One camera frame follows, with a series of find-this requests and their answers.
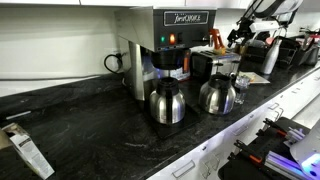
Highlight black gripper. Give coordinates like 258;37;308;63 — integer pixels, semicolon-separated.
227;18;256;48

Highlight bread slice with orange crust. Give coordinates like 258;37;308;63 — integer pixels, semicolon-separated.
213;47;227;56

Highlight silver black two-slot toaster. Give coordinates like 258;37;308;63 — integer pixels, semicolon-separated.
190;49;242;83

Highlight bread slice with pale face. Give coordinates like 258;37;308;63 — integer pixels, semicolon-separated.
240;72;258;83

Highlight white rectangular plate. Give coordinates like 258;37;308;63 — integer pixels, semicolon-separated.
237;70;271;85

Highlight pink round item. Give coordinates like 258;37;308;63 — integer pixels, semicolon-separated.
265;36;277;47

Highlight clear cut-glass cup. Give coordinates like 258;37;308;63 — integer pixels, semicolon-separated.
233;74;251;105

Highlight steel carafe with black lid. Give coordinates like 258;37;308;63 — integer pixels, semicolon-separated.
198;73;237;116
148;77;187;126

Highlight white paper package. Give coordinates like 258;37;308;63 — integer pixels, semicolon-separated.
156;65;192;82

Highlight steel commercial coffee machine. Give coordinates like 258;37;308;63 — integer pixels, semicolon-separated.
114;5;218;140

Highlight black clamp with orange grip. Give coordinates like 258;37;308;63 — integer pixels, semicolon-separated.
256;117;289;138
227;139;265;165

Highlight white base cabinet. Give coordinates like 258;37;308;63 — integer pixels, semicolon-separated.
146;68;320;180

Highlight black cart top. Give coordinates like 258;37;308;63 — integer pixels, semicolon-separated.
218;116;320;180

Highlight white device with blue light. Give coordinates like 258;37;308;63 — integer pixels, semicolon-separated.
289;119;320;180

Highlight aluminium extrusion bars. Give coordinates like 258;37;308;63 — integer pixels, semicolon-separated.
264;150;304;180

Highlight white printed carton box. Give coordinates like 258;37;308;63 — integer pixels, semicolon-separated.
1;122;56;180

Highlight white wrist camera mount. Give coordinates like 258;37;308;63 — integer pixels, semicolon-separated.
249;20;282;34

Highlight black wire dish rack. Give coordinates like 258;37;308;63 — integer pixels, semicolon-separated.
239;33;320;69

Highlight metal drawer handle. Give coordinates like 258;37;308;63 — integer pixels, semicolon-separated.
171;160;196;179
232;122;251;136

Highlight black wall power cable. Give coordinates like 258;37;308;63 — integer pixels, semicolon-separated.
103;52;125;75

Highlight white upper wall cabinet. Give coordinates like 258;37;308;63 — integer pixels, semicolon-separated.
0;0;251;8

